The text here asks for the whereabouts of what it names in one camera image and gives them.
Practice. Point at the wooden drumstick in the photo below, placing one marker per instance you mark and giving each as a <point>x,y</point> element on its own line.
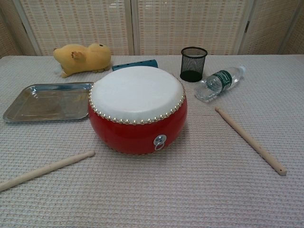
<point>249,141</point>
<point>47,167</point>

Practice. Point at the red drum with white skin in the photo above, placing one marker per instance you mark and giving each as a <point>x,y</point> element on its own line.
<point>133,128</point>

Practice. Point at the rectangular metal tray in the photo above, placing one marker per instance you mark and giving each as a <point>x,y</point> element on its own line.
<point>47,104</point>

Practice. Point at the teal block with holes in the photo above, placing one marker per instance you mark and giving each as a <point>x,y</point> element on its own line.
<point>142,63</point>

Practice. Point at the black mesh pen holder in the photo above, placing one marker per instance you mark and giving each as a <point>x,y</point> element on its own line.
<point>193,64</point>

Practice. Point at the white woven tablecloth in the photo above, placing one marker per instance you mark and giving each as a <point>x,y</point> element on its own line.
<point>152,190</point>

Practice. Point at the clear water bottle green label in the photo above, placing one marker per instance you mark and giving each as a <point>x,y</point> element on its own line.
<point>221,80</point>

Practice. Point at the yellow plush animal toy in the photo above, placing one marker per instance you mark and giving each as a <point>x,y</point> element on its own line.
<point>88,59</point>

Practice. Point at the woven folding screen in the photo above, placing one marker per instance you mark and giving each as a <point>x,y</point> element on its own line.
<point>166,26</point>

